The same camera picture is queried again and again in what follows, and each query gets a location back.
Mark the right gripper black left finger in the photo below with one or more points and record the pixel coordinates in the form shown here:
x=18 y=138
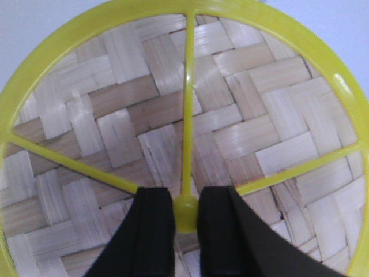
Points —
x=143 y=244

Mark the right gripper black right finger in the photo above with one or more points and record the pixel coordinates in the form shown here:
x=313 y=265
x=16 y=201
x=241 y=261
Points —
x=234 y=241

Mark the woven bamboo steamer lid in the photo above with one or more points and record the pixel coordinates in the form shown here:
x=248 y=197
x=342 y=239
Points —
x=181 y=95

